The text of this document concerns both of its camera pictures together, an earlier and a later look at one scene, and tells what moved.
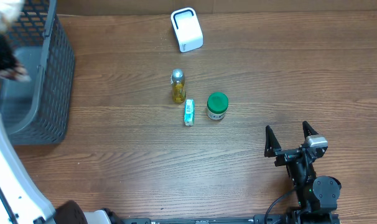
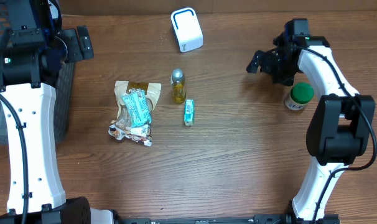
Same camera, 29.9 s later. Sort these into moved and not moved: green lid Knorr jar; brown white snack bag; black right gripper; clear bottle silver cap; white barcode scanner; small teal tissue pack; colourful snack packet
Moved: colourful snack packet; green lid Knorr jar; black right gripper; brown white snack bag
Not moved: white barcode scanner; small teal tissue pack; clear bottle silver cap
